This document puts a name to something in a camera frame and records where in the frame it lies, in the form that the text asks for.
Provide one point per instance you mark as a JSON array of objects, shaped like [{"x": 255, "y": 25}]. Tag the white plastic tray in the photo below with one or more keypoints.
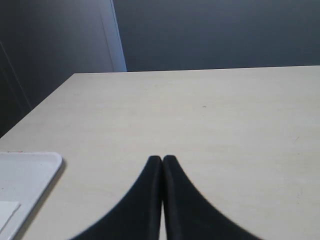
[{"x": 24, "y": 177}]

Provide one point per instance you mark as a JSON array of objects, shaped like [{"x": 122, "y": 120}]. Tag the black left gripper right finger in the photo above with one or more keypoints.
[{"x": 188, "y": 215}]

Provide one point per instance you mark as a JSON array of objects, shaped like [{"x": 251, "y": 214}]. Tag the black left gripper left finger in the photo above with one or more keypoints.
[{"x": 137, "y": 216}]

